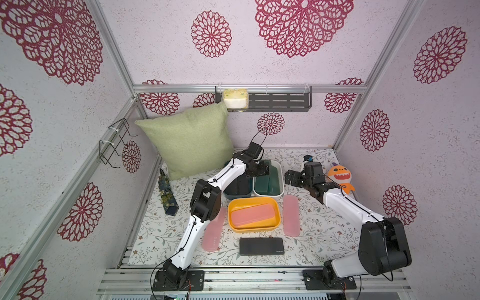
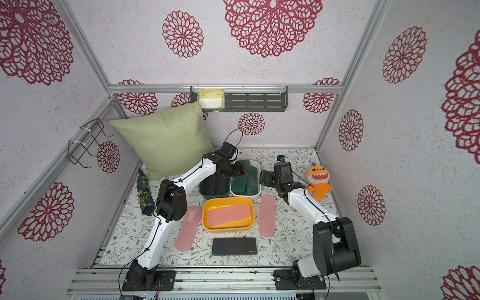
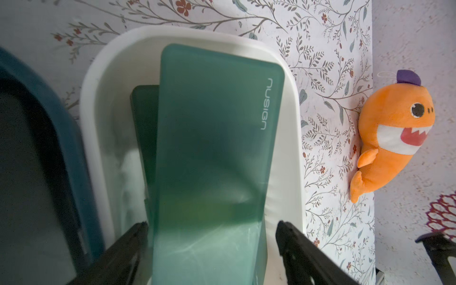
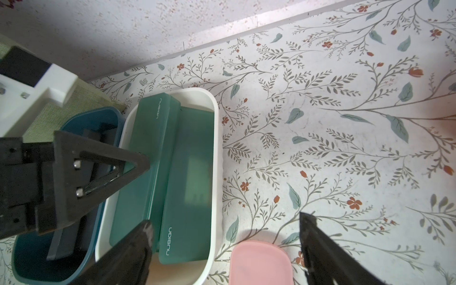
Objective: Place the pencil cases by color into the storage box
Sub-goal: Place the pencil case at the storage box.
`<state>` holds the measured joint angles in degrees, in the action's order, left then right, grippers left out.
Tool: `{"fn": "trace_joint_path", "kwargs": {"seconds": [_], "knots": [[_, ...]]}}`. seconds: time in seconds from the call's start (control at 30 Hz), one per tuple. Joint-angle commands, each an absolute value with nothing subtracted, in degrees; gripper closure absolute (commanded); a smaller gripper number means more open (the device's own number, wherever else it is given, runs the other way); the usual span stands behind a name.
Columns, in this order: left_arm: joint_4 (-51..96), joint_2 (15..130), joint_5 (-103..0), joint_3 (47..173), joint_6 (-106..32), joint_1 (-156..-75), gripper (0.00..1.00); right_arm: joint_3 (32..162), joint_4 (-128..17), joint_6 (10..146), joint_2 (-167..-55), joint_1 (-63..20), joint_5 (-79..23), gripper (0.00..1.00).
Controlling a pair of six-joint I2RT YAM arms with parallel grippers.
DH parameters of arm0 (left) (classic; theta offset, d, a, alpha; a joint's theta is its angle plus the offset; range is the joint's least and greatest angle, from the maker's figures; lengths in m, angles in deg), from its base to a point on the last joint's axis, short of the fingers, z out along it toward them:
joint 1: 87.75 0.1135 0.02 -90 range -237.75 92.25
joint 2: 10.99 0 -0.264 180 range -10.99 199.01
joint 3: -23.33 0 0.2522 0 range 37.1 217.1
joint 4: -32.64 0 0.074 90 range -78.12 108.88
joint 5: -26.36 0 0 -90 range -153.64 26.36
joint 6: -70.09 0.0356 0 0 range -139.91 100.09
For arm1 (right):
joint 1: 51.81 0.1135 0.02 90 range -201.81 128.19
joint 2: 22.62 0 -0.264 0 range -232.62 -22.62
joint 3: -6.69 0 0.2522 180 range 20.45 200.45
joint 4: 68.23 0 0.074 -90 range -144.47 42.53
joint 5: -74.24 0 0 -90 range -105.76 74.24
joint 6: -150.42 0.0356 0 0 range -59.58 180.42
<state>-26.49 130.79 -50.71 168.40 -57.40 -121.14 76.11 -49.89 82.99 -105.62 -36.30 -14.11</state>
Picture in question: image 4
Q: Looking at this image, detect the floral table mat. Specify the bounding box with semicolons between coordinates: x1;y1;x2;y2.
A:
1;1;456;285

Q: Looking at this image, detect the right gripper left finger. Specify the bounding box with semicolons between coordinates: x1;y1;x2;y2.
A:
71;220;154;285

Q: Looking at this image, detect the light green pillow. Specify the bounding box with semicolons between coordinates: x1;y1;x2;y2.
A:
1;36;126;142

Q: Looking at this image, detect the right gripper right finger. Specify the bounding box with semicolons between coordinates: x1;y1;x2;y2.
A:
299;212;383;285

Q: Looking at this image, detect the green pencil case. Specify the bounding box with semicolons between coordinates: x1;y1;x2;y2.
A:
109;93;181;245
159;107;214;265

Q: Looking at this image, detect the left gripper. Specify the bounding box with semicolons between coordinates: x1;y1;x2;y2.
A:
0;45;152;239

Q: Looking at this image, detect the pink pencil case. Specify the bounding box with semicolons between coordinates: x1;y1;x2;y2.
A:
229;241;294;285

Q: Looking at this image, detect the dark teal storage box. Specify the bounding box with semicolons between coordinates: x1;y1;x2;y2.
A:
12;107;125;285

